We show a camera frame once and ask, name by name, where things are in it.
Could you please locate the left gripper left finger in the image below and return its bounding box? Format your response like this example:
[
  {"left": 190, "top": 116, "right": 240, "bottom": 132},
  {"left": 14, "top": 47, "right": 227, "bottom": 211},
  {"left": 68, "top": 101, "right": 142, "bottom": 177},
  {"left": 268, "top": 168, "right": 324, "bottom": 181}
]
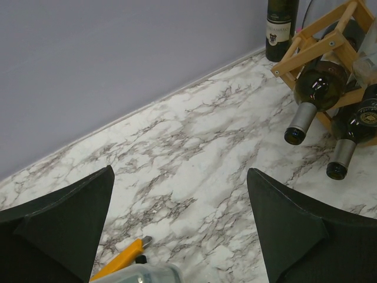
[{"left": 1, "top": 166, "right": 115, "bottom": 282}]

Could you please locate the green bottle rack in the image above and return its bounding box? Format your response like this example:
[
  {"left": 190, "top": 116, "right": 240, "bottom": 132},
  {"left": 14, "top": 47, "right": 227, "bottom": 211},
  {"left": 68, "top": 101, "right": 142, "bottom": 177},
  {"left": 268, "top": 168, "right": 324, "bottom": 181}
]
[{"left": 326, "top": 84, "right": 376, "bottom": 180}]

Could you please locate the clear plastic storage box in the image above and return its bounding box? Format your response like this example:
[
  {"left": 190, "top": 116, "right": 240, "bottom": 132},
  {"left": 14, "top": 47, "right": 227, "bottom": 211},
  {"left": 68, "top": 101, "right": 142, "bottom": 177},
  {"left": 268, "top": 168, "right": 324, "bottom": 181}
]
[{"left": 92, "top": 264, "right": 184, "bottom": 283}]

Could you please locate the green bottle silver neck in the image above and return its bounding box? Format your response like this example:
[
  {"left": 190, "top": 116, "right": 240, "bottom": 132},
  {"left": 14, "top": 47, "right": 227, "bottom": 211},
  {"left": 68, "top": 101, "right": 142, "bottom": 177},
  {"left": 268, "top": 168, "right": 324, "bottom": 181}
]
[{"left": 284, "top": 51, "right": 350, "bottom": 145}]

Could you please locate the square clear liquor bottle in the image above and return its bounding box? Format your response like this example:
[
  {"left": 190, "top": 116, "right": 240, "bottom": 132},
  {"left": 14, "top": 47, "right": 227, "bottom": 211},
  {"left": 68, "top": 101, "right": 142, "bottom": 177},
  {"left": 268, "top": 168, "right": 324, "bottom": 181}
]
[{"left": 352, "top": 18, "right": 376, "bottom": 88}]

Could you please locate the wooden wine rack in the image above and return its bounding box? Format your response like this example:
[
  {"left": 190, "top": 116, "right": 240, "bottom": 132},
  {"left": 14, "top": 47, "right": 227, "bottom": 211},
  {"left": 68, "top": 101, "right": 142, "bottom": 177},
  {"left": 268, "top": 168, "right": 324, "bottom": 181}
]
[{"left": 271, "top": 1, "right": 374, "bottom": 145}]

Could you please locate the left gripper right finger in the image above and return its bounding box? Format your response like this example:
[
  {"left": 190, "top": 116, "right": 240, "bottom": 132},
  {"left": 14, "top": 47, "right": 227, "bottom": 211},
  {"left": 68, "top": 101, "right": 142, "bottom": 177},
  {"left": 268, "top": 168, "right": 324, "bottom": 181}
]
[{"left": 247, "top": 168, "right": 376, "bottom": 282}]

